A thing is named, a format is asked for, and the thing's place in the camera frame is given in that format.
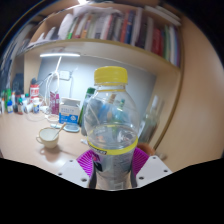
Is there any clear yellow-capped drink bottle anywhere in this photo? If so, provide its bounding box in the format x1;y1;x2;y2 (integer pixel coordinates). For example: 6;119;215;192
83;65;140;191

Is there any clear glass liquor bottle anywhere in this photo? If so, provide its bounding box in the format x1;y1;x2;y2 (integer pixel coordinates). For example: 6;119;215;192
138;94;164;145

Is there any blue and white box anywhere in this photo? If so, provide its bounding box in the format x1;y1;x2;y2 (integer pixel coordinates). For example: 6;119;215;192
58;97;82;125

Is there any wooden shelf unit with books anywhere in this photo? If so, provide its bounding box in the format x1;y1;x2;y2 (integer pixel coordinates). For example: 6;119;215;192
13;1;184;79

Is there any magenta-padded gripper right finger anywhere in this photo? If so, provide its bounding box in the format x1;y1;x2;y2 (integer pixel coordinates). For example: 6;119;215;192
130;147;174;189

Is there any small white plastic bottle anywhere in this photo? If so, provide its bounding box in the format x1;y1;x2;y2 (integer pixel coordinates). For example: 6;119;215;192
32;97;42;114

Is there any light blue hair brush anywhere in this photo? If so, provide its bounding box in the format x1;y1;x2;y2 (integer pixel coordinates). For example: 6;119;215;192
49;123;81;134

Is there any magenta pouch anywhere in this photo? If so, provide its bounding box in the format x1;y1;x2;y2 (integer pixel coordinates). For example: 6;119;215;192
49;90;61;116

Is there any cream ceramic cup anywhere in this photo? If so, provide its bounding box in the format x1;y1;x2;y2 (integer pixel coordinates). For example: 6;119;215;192
35;126;61;150

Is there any dark green bottle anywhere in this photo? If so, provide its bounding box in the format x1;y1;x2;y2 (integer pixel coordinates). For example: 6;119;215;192
78;87;97;128

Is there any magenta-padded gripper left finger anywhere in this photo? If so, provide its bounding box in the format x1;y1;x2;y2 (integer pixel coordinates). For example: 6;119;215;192
55;148;96;188

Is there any red and white canister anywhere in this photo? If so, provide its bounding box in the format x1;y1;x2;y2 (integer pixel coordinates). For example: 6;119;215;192
29;83;40;101

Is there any spoon in cream cup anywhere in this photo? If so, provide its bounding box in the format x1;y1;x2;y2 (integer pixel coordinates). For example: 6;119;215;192
53;122;68;140

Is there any white power socket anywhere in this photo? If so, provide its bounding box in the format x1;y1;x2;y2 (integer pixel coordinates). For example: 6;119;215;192
57;69;73;81

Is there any white under-shelf light bar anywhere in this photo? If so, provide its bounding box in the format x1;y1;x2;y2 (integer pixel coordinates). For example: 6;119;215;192
39;52;81;58

